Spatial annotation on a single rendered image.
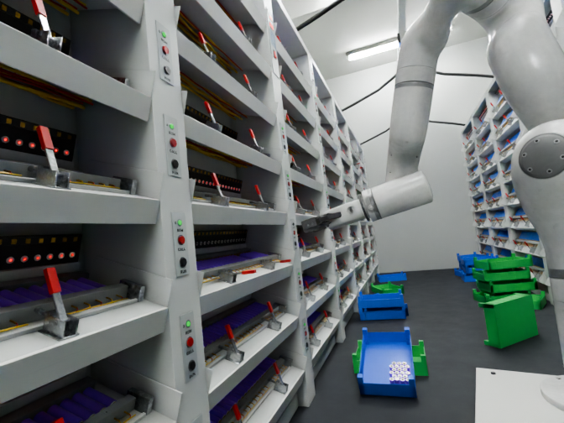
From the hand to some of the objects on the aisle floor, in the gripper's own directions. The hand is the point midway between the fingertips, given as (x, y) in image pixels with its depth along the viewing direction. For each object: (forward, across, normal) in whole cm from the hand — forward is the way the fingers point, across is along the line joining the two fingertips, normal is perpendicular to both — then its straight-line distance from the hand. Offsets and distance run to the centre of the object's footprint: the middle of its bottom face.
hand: (310, 226), depth 91 cm
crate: (-51, -107, +76) cm, 141 cm away
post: (+40, +35, +57) cm, 78 cm away
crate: (+2, -56, +60) cm, 82 cm away
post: (+40, -105, +57) cm, 126 cm away
